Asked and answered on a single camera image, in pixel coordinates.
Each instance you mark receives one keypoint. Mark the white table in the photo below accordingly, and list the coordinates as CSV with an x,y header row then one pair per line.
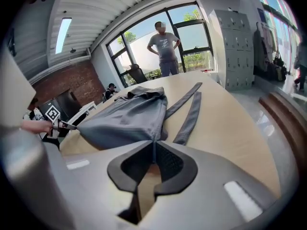
x,y
86,109

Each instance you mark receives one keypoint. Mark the person's left forearm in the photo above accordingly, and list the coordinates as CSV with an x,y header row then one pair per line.
x,y
36,126

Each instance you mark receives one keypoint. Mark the hanging clothes rack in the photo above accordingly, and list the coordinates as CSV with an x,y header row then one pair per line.
x,y
263,42

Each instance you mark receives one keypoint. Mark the grey robe garment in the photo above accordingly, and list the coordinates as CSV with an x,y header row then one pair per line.
x,y
124,118

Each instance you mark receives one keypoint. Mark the black monitor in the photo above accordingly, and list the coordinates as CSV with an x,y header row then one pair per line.
x,y
69,99

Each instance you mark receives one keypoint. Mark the black framed window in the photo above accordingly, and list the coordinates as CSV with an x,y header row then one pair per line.
x,y
141,47

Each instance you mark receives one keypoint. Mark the black office chair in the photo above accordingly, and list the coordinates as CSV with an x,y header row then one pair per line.
x,y
138,74

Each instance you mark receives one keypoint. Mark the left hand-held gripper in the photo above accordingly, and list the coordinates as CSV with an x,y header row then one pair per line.
x,y
53,114

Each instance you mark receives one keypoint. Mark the grey metal locker cabinet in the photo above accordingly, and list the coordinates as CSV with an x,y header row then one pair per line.
x,y
235,51

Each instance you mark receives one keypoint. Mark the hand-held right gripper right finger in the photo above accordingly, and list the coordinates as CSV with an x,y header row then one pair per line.
x,y
204,200

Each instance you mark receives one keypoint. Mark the person's white t-shirt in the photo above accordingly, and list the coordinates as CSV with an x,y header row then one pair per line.
x,y
14,92

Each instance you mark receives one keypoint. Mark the dark bags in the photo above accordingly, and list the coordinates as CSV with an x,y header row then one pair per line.
x,y
277,69

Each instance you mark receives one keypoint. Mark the ceiling light panel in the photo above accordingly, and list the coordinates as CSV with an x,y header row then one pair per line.
x,y
63,35

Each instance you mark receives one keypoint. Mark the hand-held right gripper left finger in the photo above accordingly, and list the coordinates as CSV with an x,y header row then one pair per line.
x,y
91,183

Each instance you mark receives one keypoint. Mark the blue wall sign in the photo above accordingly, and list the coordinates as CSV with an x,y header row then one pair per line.
x,y
261,14

